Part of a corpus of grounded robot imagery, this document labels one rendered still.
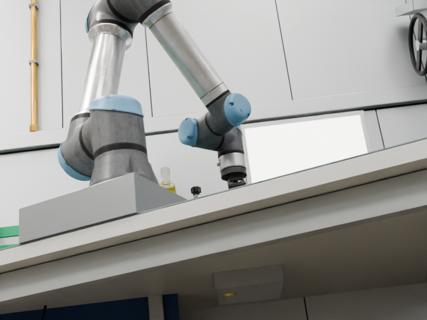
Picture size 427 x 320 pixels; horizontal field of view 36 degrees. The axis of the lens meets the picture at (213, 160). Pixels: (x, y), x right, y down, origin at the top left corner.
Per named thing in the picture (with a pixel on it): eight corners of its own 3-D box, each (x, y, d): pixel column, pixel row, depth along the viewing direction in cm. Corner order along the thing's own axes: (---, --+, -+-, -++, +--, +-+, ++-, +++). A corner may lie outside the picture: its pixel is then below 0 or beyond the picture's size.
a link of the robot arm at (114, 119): (108, 139, 135) (103, 81, 140) (79, 163, 145) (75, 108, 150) (158, 146, 142) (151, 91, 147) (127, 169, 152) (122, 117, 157)
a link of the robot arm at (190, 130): (197, 105, 172) (230, 113, 178) (174, 123, 180) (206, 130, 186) (201, 133, 169) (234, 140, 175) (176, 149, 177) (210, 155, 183)
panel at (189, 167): (382, 206, 216) (361, 113, 229) (383, 202, 213) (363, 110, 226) (110, 238, 217) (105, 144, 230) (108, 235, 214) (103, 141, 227)
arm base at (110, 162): (143, 178, 131) (138, 133, 135) (75, 194, 134) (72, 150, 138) (169, 198, 145) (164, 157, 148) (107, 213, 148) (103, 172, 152)
